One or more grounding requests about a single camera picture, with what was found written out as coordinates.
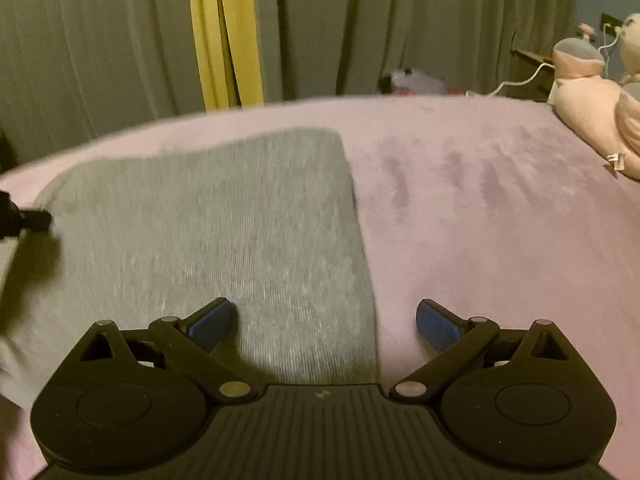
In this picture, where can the white plush toy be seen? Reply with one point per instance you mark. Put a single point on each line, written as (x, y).
(631, 45)

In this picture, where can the wall outlet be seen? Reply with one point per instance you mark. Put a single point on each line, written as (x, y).
(610, 21)

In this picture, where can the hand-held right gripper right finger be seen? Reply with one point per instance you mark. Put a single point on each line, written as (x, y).
(440, 324)

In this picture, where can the black and white item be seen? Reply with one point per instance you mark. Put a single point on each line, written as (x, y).
(412, 82)

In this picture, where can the pink bed sheet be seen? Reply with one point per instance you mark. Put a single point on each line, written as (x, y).
(475, 260)

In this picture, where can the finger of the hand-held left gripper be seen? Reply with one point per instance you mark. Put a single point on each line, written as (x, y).
(27, 221)

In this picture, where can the grey sweatpants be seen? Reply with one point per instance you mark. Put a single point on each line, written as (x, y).
(200, 230)

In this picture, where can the grey-green curtain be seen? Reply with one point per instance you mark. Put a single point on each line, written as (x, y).
(400, 15)
(100, 35)

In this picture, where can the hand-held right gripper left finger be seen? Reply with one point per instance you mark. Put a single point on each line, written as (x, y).
(212, 321)

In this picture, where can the yellow curtain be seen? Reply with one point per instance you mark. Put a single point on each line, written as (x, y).
(220, 35)

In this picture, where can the grey and pink plush toy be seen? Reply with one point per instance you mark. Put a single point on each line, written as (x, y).
(580, 55)

